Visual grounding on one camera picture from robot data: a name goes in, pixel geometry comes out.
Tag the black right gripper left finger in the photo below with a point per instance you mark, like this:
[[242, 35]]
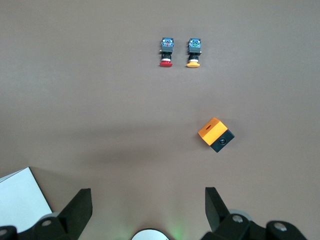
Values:
[[77, 212]]

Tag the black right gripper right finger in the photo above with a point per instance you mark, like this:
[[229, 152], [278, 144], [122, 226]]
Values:
[[216, 212]]

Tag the white drawer cabinet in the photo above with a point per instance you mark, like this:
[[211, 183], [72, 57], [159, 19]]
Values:
[[20, 197]]

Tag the orange and black button box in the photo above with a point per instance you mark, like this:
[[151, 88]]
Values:
[[212, 131]]

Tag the yellow mushroom push button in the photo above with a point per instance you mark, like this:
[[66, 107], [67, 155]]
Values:
[[193, 53]]

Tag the red mushroom push button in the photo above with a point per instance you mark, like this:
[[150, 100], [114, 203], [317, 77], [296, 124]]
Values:
[[166, 53]]

